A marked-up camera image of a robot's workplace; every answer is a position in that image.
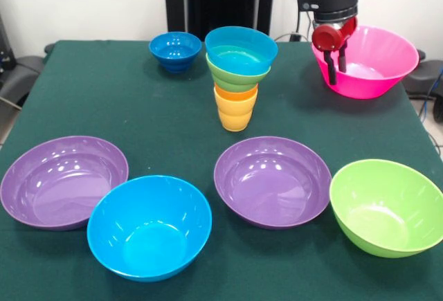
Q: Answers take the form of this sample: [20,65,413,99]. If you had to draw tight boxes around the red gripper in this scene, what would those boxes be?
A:
[311,16,359,86]

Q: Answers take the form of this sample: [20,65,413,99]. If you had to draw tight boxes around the large pink bowl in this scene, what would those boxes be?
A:
[311,26,420,100]

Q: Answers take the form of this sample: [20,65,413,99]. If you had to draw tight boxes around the small light blue bowl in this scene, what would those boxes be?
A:
[204,26,279,77]

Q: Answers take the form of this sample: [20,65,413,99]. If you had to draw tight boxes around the small green bowl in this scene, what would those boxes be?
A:
[206,53,272,93]

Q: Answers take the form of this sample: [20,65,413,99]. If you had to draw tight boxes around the orange cup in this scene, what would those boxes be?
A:
[214,83,259,102]

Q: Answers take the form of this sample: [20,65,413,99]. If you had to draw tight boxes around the purple bowl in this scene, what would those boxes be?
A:
[214,136,333,230]
[0,136,129,231]

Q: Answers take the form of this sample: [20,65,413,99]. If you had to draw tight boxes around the black knobbed equipment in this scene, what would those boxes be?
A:
[405,48,443,125]

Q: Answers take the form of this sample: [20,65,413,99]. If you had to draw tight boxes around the yellow cup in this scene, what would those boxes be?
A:
[215,92,258,132]

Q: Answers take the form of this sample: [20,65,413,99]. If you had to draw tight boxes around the large green bowl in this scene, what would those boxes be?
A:
[329,159,443,259]

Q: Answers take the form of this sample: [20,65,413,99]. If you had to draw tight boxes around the small dark blue bowl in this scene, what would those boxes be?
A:
[150,32,203,73]

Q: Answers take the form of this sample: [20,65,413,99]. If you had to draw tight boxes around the dark green table cloth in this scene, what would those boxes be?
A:
[0,40,443,301]

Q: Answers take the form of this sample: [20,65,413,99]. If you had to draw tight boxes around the large blue bowl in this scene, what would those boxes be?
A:
[87,174,213,282]

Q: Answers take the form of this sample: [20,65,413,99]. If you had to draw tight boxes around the black chair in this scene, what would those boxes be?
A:
[0,14,56,108]

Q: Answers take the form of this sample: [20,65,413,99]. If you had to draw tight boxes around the black cables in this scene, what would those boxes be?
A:
[271,0,312,43]

